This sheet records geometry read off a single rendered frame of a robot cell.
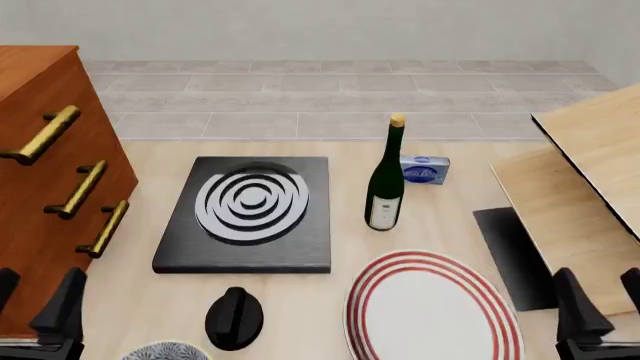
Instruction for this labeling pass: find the brass drawer handle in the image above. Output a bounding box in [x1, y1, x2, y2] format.
[74, 199, 131, 260]
[43, 159, 109, 221]
[0, 104, 82, 167]

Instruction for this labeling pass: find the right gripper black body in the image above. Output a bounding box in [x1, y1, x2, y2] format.
[554, 338, 640, 360]

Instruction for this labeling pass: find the pale wooden rack, black inside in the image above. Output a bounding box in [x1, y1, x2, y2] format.
[472, 82, 640, 317]

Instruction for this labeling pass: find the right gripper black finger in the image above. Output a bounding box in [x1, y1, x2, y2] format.
[552, 267, 616, 345]
[620, 267, 640, 315]

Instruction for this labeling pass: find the wooden cabinet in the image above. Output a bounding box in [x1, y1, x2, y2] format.
[0, 45, 140, 341]

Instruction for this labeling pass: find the white plate with red rings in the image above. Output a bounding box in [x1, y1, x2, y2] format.
[343, 249, 526, 360]

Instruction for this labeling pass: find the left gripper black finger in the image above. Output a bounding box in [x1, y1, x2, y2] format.
[0, 267, 22, 313]
[29, 266, 88, 345]

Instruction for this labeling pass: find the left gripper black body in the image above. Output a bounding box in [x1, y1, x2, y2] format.
[0, 338, 86, 360]

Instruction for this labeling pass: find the small blue printed box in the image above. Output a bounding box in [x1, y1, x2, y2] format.
[399, 154, 451, 186]

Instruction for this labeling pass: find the flat black stove plate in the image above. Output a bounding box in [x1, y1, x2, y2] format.
[152, 156, 333, 276]

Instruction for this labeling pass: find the round black stove knob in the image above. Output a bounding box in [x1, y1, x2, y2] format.
[204, 286, 265, 352]

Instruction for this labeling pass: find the dark green wine bottle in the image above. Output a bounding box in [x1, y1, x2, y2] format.
[364, 112, 408, 232]

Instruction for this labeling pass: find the patterned blue-white bowl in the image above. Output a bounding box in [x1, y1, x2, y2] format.
[119, 339, 214, 360]

